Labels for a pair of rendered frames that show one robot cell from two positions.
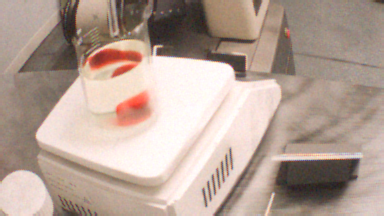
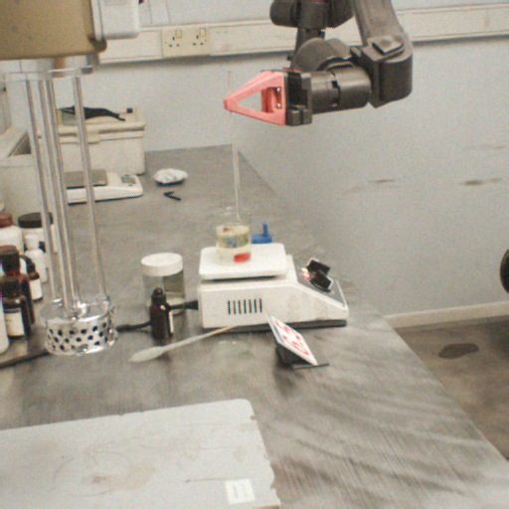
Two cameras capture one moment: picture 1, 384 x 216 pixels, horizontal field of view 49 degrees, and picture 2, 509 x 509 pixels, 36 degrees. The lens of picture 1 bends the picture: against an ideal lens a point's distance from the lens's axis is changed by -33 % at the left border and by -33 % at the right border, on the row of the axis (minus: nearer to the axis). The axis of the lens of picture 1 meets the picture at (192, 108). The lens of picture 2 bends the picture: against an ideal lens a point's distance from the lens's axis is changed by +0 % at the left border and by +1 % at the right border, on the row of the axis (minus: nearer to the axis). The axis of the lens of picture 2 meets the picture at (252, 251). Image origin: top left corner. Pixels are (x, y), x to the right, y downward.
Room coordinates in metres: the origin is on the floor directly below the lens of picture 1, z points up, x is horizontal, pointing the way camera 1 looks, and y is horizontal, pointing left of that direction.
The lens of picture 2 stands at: (-0.19, -0.84, 1.17)
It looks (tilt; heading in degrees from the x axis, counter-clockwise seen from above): 17 degrees down; 59
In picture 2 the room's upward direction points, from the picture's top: 4 degrees counter-clockwise
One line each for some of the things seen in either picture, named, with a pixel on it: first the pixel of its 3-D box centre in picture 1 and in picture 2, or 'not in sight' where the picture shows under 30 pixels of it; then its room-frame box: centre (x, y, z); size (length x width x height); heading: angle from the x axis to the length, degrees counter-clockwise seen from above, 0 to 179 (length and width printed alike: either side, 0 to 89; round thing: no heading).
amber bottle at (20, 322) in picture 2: not in sight; (15, 307); (0.04, 0.19, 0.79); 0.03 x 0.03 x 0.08
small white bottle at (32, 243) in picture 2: not in sight; (34, 258); (0.13, 0.40, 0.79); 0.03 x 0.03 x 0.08
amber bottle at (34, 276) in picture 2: not in sight; (31, 278); (0.10, 0.32, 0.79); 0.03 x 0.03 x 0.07
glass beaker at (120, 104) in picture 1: (116, 65); (235, 235); (0.31, 0.04, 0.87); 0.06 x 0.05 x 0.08; 137
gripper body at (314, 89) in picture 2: not in sight; (305, 93); (0.43, 0.03, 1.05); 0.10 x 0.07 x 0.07; 83
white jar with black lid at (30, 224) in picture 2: not in sight; (38, 234); (0.19, 0.57, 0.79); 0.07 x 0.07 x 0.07
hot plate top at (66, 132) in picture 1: (118, 109); (243, 259); (0.33, 0.05, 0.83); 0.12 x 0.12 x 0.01; 59
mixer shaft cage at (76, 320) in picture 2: not in sight; (64, 207); (0.01, -0.21, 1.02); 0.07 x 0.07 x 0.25
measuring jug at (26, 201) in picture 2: not in sight; (27, 194); (0.23, 0.75, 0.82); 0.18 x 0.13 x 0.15; 110
